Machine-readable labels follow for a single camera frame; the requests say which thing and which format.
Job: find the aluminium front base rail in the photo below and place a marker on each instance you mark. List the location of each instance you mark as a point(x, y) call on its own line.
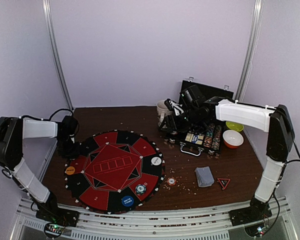
point(207, 223)

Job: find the grey playing card deck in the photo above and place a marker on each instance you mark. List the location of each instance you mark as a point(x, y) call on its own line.
point(204, 176)

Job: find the black poker chip case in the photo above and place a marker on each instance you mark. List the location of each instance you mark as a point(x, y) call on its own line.
point(183, 139)

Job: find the round red black poker mat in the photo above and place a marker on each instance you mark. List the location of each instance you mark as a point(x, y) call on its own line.
point(110, 165)

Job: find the white orange bowl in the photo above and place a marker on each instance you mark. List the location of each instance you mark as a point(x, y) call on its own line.
point(232, 139)

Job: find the right aluminium frame post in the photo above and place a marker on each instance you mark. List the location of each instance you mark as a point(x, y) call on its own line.
point(251, 48)

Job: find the poker chip row far right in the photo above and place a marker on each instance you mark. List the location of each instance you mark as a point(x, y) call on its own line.
point(216, 138)

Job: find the green white chip stack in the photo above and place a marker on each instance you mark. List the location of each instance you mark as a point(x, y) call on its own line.
point(140, 189)

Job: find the black red triangular token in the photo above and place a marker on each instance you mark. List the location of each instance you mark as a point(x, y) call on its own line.
point(224, 182)

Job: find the cream ceramic mug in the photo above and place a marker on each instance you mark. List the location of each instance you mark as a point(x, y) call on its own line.
point(162, 111)

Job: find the orange white chip stack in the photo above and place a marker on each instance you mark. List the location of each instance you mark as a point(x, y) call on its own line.
point(171, 181)

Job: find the blue card box in case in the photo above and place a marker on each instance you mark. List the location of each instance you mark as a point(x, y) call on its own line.
point(197, 138)

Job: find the blue small blind button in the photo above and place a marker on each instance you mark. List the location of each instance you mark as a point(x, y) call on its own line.
point(127, 201)

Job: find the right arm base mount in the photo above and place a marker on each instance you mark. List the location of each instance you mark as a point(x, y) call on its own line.
point(249, 214)

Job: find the green plastic bowl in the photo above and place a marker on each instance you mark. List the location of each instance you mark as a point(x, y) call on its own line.
point(234, 126)

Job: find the orange big blind button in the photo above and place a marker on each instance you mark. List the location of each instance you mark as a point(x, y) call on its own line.
point(70, 170)

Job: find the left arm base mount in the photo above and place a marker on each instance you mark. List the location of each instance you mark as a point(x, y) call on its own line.
point(50, 212)

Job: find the poker chip row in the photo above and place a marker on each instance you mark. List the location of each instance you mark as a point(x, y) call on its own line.
point(216, 138)
point(209, 136)

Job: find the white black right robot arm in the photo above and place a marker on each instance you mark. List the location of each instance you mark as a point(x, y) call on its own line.
point(275, 126)

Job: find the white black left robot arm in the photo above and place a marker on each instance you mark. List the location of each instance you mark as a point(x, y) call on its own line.
point(14, 130)

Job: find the white dealer button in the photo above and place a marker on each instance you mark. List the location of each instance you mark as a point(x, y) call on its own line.
point(156, 161)

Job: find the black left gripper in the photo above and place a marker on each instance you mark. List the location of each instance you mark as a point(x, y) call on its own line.
point(75, 153)

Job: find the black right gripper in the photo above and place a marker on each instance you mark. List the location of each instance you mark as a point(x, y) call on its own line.
point(172, 121)

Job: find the aluminium corner frame post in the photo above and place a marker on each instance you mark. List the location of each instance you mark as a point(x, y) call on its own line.
point(56, 57)

